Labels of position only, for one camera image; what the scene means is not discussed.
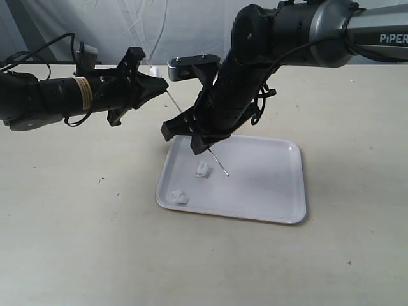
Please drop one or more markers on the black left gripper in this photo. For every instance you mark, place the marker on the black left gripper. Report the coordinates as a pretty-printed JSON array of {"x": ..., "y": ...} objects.
[{"x": 118, "y": 90}]

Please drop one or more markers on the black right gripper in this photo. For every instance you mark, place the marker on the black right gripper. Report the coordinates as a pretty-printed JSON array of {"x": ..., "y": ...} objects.
[{"x": 222, "y": 106}]

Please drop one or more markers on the thin metal skewer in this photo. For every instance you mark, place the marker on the thin metal skewer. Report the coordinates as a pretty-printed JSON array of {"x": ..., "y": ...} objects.
[{"x": 209, "y": 150}]

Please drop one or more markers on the white foam piece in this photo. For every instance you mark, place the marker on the white foam piece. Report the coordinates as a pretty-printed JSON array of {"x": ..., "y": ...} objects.
[
  {"x": 202, "y": 170},
  {"x": 179, "y": 197},
  {"x": 155, "y": 72}
]

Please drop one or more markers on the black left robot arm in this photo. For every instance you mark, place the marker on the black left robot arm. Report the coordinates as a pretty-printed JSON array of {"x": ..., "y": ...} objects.
[{"x": 28, "y": 103}]

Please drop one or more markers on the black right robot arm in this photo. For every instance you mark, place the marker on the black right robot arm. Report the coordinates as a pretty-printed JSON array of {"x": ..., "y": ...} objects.
[{"x": 324, "y": 34}]

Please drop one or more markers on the white rectangular plastic tray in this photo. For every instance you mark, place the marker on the white rectangular plastic tray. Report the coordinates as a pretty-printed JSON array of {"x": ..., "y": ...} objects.
[{"x": 266, "y": 180}]

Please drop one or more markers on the grey backdrop curtain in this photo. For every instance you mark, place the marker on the grey backdrop curtain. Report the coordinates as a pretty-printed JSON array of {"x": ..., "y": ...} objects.
[{"x": 164, "y": 29}]

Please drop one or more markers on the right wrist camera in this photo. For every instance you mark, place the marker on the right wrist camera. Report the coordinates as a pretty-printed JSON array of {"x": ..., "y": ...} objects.
[{"x": 202, "y": 67}]

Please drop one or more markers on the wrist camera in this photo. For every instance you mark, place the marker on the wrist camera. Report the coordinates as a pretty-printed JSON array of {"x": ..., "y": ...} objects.
[
  {"x": 86, "y": 59},
  {"x": 202, "y": 67}
]

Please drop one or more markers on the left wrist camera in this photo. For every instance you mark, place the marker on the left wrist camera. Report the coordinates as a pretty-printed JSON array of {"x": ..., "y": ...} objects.
[{"x": 86, "y": 59}]

